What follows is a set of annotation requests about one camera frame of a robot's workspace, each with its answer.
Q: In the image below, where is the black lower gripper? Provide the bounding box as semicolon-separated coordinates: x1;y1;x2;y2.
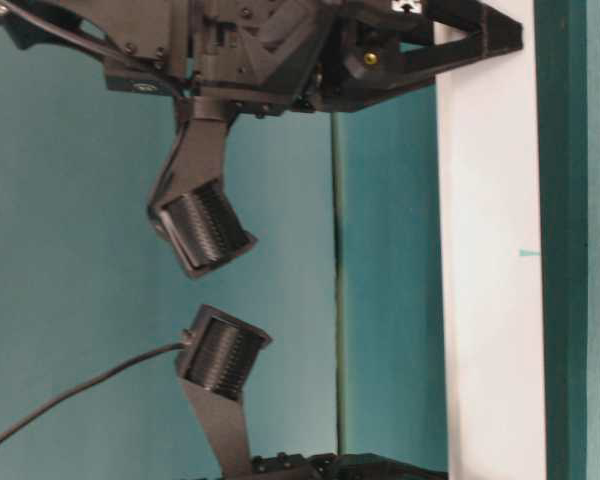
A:
232;453;449;480

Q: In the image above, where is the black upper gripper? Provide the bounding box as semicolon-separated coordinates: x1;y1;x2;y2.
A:
0;1;360;116

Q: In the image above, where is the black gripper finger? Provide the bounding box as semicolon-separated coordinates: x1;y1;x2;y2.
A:
319;1;523;112

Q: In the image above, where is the white strip board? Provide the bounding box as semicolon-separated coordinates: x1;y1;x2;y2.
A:
436;1;547;479

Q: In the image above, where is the teal background panel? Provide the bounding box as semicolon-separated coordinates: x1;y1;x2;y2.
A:
535;1;600;479

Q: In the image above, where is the black ribbed upper wrist camera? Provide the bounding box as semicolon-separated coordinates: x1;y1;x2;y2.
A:
147;96;257;278

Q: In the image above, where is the black camera cable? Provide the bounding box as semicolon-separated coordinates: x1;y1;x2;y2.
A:
0;327;194;451

